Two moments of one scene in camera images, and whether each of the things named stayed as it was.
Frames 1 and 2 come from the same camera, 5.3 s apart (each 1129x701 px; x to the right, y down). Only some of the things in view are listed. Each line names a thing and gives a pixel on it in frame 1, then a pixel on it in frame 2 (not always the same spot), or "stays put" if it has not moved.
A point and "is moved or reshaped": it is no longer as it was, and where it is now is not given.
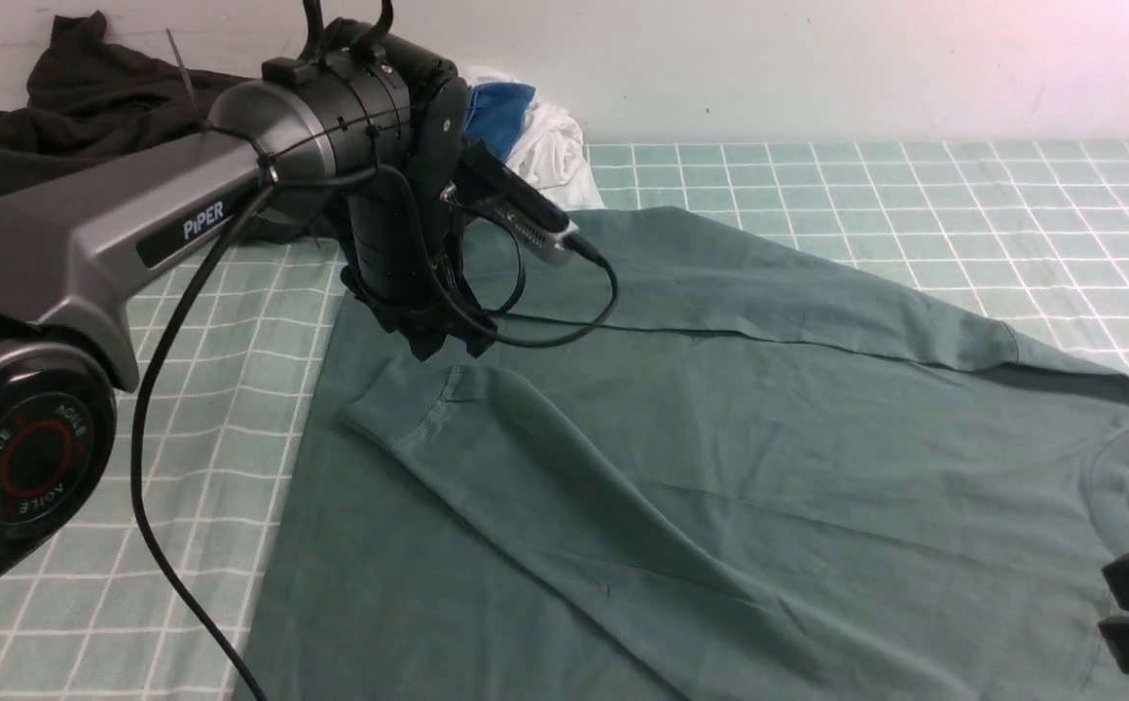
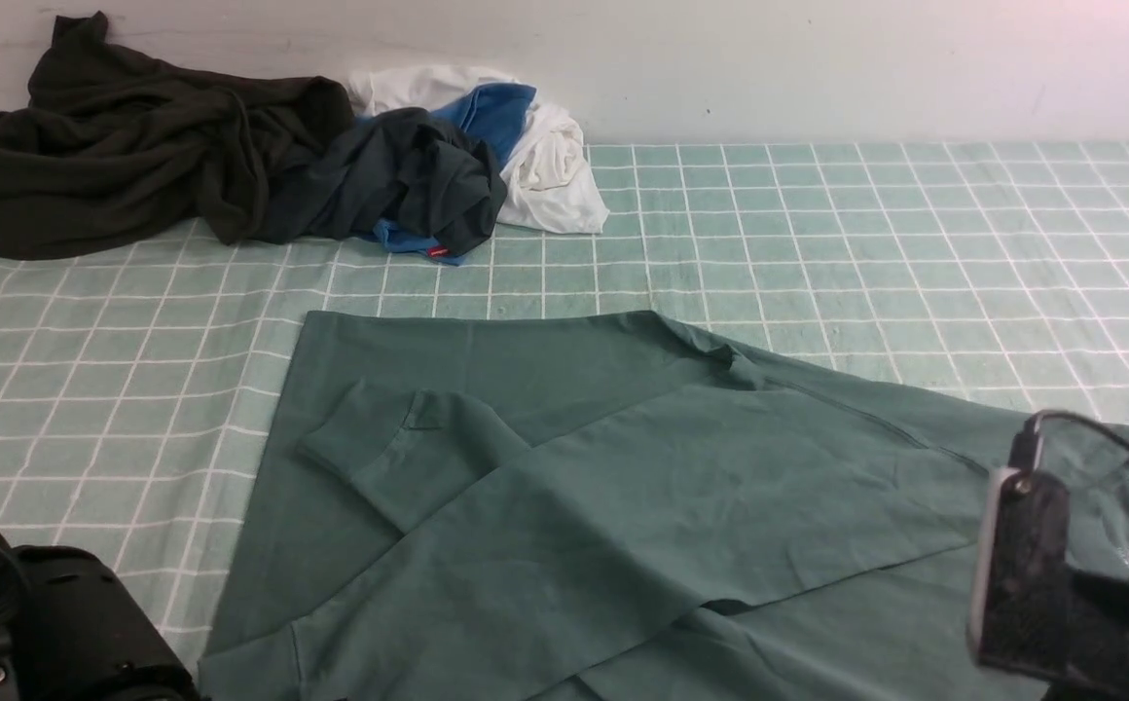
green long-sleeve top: (701, 462) is moved or reshaped
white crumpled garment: (550, 152) stays put
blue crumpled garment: (496, 113) stays put
